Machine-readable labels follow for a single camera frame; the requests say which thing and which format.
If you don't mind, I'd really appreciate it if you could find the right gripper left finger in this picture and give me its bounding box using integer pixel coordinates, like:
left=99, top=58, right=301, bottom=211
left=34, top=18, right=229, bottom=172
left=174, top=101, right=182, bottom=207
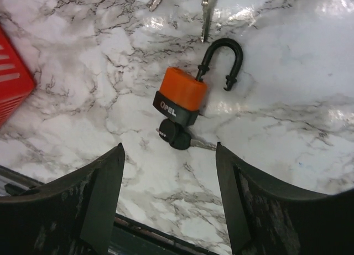
left=1, top=144, right=125, bottom=254

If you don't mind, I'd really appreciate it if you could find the red plastic basket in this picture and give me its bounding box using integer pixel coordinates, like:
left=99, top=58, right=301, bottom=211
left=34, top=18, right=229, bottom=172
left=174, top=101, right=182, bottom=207
left=0, top=30, right=36, bottom=124

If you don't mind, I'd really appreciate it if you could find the orange padlock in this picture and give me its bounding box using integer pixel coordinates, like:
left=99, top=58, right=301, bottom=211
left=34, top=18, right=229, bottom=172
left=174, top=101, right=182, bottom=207
left=153, top=38, right=243, bottom=127

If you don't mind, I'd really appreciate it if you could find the black key bunch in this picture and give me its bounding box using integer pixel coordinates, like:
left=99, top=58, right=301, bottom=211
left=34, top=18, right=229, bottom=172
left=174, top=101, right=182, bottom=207
left=157, top=119, right=216, bottom=151

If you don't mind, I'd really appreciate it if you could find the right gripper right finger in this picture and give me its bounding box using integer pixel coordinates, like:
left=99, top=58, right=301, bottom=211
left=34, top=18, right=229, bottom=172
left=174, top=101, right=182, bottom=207
left=216, top=144, right=353, bottom=254

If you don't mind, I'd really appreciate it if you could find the black mounting rail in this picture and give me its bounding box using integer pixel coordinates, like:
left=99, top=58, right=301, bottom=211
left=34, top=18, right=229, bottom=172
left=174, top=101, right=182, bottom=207
left=0, top=165, right=211, bottom=255

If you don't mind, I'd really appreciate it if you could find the black head key pair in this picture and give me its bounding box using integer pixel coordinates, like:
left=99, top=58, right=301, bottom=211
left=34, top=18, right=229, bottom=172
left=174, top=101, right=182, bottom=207
left=148, top=0, right=217, bottom=43

